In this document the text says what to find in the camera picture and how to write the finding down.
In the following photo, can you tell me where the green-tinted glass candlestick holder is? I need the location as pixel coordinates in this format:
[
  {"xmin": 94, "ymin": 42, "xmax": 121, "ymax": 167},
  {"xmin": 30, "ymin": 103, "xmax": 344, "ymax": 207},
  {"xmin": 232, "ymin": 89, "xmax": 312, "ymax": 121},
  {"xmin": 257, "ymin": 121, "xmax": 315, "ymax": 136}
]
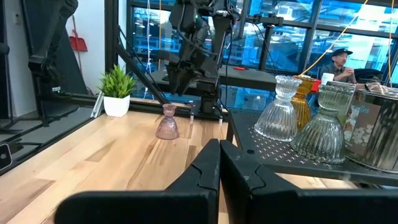
[{"xmin": 289, "ymin": 83, "xmax": 357, "ymax": 165}]

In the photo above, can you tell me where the black table-level camera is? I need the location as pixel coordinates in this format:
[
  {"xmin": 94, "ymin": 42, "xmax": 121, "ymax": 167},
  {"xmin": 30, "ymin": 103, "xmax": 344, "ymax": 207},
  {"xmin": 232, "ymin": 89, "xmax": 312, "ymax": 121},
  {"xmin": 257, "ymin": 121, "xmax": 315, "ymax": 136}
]
[{"xmin": 0, "ymin": 142, "xmax": 14, "ymax": 171}]

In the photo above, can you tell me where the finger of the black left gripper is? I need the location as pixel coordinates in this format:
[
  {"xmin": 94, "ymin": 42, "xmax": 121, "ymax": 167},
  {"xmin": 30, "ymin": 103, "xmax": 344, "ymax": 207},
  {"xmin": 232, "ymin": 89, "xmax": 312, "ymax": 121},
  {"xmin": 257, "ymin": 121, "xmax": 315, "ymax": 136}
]
[
  {"xmin": 183, "ymin": 68, "xmax": 200, "ymax": 94},
  {"xmin": 167, "ymin": 67, "xmax": 183, "ymax": 94}
]

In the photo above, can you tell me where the silver aluminium profile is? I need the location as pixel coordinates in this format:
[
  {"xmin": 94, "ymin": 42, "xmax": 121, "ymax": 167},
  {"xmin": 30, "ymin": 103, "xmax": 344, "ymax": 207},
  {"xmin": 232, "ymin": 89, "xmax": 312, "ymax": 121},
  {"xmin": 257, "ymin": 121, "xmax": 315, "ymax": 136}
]
[{"xmin": 90, "ymin": 91, "xmax": 105, "ymax": 119}]

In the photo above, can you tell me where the candle tin with floral label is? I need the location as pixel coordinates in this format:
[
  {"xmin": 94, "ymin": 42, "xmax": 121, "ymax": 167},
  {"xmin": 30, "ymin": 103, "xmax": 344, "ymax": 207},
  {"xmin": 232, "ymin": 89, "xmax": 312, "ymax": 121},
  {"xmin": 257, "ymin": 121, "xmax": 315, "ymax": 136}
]
[{"xmin": 341, "ymin": 88, "xmax": 398, "ymax": 175}]

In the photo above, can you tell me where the person's hand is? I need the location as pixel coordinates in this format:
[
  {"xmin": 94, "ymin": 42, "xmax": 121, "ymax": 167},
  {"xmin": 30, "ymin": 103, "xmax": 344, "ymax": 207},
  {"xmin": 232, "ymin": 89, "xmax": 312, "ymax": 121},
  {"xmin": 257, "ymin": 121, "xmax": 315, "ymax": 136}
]
[{"xmin": 363, "ymin": 81, "xmax": 389, "ymax": 94}]

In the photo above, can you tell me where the person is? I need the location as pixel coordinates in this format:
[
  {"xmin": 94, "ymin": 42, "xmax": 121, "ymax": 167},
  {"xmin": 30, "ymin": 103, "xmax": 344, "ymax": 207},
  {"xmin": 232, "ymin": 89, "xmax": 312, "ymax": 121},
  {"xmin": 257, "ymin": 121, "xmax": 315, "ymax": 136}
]
[{"xmin": 319, "ymin": 47, "xmax": 358, "ymax": 85}]

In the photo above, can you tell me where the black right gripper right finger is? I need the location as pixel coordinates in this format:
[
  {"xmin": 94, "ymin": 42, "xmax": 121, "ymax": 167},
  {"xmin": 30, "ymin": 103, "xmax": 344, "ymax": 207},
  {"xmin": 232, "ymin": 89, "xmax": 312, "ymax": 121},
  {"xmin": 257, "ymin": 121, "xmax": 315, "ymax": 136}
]
[{"xmin": 220, "ymin": 139, "xmax": 398, "ymax": 224}]

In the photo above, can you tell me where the yellow hanging cable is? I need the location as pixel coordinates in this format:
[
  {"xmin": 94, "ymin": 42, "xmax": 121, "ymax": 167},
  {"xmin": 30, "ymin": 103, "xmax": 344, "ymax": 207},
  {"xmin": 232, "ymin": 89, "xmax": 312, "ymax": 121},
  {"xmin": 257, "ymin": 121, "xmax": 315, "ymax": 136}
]
[
  {"xmin": 298, "ymin": 0, "xmax": 369, "ymax": 77},
  {"xmin": 387, "ymin": 0, "xmax": 394, "ymax": 88}
]

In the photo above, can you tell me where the black clamp stand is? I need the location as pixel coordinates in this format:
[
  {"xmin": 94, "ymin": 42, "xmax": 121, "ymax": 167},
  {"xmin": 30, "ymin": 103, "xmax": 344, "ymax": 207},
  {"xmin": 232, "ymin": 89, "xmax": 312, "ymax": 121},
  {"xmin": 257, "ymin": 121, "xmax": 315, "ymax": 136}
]
[{"xmin": 245, "ymin": 12, "xmax": 284, "ymax": 72}]

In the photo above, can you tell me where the amber glass candlestick holder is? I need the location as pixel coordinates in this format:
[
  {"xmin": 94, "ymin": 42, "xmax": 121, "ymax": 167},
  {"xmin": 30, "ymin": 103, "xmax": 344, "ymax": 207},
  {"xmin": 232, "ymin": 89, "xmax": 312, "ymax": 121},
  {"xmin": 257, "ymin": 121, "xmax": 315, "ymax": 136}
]
[{"xmin": 290, "ymin": 75, "xmax": 318, "ymax": 131}]

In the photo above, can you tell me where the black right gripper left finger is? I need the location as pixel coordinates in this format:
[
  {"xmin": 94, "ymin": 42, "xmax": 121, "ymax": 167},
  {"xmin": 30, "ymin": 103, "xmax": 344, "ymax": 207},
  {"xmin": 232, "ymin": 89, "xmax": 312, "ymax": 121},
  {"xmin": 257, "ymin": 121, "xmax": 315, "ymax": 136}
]
[{"xmin": 55, "ymin": 139, "xmax": 221, "ymax": 224}]

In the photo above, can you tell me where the black perforated metal rack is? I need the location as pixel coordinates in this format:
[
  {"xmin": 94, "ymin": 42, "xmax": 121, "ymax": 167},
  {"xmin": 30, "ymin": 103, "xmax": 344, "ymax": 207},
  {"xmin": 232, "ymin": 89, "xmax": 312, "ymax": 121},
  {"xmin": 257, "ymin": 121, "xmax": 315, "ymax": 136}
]
[{"xmin": 226, "ymin": 108, "xmax": 398, "ymax": 187}]

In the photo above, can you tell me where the clear glass candlestick holder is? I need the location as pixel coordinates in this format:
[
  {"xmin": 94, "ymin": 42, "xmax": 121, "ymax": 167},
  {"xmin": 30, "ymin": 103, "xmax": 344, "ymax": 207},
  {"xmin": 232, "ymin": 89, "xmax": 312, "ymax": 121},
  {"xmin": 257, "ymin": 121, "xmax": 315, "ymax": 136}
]
[{"xmin": 254, "ymin": 75, "xmax": 303, "ymax": 142}]

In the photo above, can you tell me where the black floor stand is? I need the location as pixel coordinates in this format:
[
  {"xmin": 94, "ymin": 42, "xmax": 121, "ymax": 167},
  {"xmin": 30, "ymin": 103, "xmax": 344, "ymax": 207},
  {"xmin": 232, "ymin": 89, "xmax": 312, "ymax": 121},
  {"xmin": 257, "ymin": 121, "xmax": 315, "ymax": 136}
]
[{"xmin": 21, "ymin": 0, "xmax": 90, "ymax": 127}]

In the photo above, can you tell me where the white cylindrical container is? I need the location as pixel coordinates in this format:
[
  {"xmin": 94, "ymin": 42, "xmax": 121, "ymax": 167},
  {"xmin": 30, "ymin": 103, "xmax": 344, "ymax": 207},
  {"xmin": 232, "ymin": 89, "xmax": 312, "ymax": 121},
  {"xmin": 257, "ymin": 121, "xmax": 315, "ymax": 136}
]
[{"xmin": 321, "ymin": 72, "xmax": 335, "ymax": 85}]

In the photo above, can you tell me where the pink glass candlestick holder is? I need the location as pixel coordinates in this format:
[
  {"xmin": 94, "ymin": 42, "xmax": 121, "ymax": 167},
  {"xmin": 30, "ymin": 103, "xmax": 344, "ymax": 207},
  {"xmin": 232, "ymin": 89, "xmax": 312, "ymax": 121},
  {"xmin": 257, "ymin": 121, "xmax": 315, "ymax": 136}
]
[{"xmin": 154, "ymin": 103, "xmax": 180, "ymax": 141}]

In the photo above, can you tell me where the green plant in white pot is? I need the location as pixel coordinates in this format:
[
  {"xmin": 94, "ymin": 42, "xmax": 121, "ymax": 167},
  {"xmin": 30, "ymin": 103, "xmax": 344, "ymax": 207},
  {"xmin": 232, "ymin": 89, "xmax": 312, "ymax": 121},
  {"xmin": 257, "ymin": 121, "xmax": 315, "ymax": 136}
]
[{"xmin": 97, "ymin": 63, "xmax": 137, "ymax": 118}]

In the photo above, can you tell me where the red dustpan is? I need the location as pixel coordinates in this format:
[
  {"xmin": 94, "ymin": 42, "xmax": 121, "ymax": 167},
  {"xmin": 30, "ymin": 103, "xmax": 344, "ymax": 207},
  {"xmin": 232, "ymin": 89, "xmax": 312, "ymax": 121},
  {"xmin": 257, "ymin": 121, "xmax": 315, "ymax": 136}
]
[{"xmin": 68, "ymin": 14, "xmax": 89, "ymax": 53}]

